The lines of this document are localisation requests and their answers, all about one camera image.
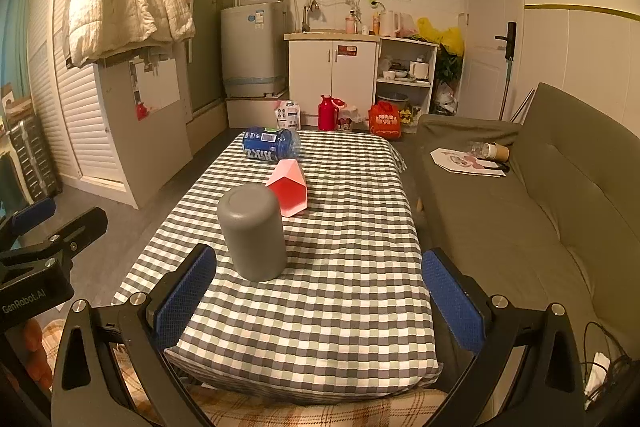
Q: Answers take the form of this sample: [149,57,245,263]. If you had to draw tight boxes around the printed paper sheet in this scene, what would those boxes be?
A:
[431,148,507,179]

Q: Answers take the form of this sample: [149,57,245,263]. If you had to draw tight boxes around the white louvred wardrobe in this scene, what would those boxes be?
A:
[25,0,196,208]

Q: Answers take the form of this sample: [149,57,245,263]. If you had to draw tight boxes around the blue labelled plastic bottle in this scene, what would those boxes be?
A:
[242,126,302,164]

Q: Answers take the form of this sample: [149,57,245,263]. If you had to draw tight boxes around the green plant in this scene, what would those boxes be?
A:
[437,51,464,84]

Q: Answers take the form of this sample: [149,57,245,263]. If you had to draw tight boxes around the yellow plastic bag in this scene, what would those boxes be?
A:
[417,18,465,56]

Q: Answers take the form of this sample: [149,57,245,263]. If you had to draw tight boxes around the white open shelf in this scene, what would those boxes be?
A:
[375,37,439,118]

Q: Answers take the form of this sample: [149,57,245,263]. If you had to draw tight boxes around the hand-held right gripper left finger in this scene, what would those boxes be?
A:
[50,243,218,427]

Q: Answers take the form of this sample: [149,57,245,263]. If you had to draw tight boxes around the person's left hand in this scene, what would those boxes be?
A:
[19,321,55,390]

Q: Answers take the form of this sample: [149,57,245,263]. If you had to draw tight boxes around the grey cup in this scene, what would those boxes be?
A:
[216,183,287,283]

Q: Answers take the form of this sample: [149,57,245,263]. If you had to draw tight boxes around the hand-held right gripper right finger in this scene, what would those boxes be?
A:
[421,248,588,427]

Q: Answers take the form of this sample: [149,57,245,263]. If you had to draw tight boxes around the white washer platform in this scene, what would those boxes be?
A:
[226,94,288,129]

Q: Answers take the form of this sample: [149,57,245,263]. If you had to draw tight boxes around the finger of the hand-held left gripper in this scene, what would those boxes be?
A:
[0,207,109,275]
[0,196,57,249]

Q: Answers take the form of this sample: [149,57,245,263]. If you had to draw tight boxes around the grey checkered tablecloth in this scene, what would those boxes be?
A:
[111,129,443,405]

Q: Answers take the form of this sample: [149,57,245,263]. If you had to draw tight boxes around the white printed package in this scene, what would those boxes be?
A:
[272,101,302,130]

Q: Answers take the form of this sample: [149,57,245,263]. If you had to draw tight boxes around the black cables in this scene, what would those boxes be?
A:
[582,321,635,408]

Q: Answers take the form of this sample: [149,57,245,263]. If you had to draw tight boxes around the red faceted cup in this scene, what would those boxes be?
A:
[265,159,308,219]

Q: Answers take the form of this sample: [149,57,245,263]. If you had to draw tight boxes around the dark ribbed suitcase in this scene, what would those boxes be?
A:
[7,114,60,204]

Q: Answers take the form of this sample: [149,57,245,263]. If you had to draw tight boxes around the red thermos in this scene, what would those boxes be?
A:
[319,95,347,131]

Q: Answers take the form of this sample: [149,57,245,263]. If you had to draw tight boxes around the olive green sofa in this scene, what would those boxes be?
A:
[415,82,640,413]

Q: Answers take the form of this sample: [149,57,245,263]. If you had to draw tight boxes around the glass sliding door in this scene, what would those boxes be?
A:
[186,0,247,116]

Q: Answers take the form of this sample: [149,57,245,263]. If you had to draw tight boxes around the broom stick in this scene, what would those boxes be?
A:
[499,58,512,122]

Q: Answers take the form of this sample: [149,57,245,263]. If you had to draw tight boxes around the plaid blanket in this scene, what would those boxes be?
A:
[40,321,451,427]

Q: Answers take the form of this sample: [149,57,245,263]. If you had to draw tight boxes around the metal faucet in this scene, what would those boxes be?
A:
[301,1,321,32]

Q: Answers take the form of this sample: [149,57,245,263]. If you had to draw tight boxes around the red shopping bag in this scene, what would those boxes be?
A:
[369,103,403,140]

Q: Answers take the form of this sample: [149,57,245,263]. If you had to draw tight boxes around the white electric kettle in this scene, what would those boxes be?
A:
[380,9,402,38]

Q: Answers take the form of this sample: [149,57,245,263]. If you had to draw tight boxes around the white sink cabinet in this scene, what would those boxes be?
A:
[284,32,381,118]

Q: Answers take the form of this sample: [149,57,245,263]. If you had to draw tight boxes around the white washing machine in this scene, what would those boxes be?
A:
[221,0,290,98]

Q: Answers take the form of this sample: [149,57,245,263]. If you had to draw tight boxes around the black door handle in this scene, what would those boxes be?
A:
[495,22,517,60]

